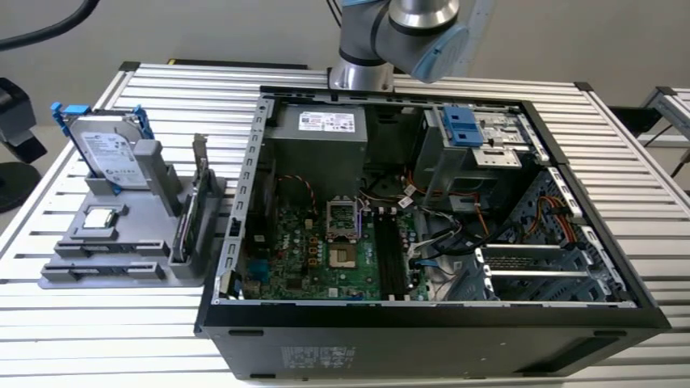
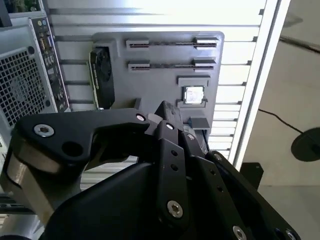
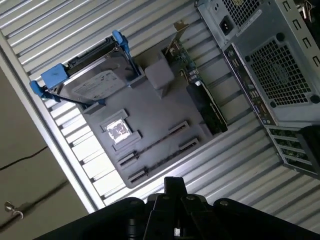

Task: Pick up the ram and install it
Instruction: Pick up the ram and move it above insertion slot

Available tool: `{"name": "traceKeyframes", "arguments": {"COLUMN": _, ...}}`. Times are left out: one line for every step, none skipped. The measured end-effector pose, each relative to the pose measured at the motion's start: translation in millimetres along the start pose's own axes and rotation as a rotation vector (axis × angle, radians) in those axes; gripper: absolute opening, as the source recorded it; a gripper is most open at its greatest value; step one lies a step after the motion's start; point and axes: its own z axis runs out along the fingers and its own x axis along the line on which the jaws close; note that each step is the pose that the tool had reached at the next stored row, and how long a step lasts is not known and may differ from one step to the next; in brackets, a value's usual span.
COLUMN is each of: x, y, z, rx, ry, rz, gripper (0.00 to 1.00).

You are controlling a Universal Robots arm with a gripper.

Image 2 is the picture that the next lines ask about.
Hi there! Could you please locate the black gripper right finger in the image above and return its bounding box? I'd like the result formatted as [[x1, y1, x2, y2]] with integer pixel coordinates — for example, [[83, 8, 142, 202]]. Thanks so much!
[[172, 106, 301, 240]]

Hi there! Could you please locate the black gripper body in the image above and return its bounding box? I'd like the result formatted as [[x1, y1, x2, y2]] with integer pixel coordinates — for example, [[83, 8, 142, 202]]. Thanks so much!
[[46, 161, 231, 240]]

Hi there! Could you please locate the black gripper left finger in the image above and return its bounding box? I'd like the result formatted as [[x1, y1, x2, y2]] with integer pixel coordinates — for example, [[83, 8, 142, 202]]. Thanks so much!
[[2, 100, 192, 233]]

